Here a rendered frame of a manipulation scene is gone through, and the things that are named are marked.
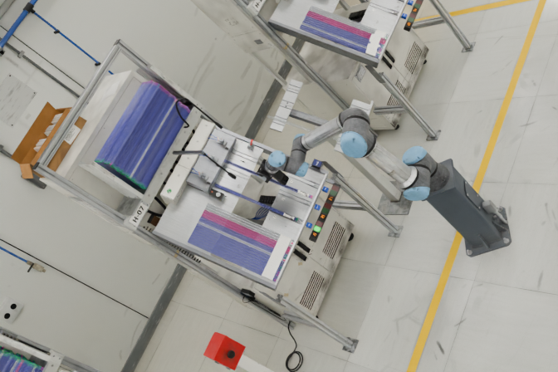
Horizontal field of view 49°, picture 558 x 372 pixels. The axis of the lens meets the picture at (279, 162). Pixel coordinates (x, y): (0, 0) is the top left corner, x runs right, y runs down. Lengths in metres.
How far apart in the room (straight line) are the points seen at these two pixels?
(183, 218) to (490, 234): 1.61
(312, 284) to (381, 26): 1.61
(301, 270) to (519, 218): 1.25
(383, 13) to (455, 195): 1.33
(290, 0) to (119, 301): 2.57
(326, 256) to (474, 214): 1.03
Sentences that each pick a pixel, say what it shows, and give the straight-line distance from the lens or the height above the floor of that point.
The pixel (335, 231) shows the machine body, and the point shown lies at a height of 0.19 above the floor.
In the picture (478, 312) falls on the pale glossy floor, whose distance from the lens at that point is 3.34.
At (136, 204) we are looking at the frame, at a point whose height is 1.39.
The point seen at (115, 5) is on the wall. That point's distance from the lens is 4.94.
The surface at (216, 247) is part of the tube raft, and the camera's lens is 3.23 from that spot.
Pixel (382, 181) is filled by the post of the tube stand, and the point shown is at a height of 0.21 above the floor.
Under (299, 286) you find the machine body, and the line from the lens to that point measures 3.71.
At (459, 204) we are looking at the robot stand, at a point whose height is 0.40.
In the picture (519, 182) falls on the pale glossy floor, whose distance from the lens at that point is 3.62.
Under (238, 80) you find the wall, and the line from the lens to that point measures 5.44.
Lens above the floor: 2.74
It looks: 33 degrees down
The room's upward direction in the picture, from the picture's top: 50 degrees counter-clockwise
